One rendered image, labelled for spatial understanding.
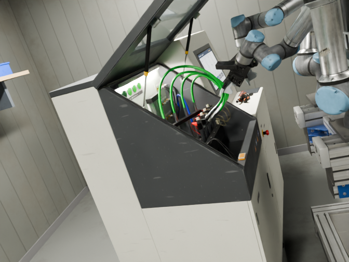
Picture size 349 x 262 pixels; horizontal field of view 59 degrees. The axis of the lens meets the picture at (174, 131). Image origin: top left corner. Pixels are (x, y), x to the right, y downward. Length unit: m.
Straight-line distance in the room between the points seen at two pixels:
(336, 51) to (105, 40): 2.81
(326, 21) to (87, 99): 1.06
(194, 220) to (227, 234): 0.17
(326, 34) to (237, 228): 0.94
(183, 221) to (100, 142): 0.58
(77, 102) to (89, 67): 2.20
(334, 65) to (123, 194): 1.15
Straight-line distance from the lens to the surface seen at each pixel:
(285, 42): 1.50
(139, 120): 1.46
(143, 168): 1.56
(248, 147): 1.63
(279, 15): 1.63
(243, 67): 1.53
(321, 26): 1.22
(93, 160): 1.69
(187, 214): 1.62
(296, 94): 3.52
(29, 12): 4.07
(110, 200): 1.77
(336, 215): 2.34
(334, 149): 1.40
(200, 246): 1.72
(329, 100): 1.25
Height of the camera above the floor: 1.58
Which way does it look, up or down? 16 degrees down
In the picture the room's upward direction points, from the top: 17 degrees counter-clockwise
